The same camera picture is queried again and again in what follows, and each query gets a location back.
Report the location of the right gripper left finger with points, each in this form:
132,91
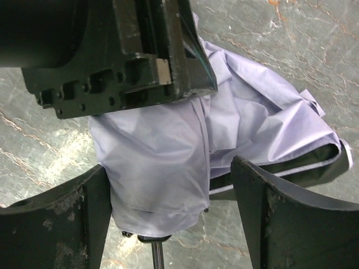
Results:
64,227

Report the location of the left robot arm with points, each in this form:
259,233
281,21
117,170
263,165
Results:
35,34

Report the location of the lavender folding umbrella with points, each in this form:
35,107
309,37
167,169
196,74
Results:
166,162

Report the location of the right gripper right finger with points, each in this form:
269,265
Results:
287,226

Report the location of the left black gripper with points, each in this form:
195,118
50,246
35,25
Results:
123,55

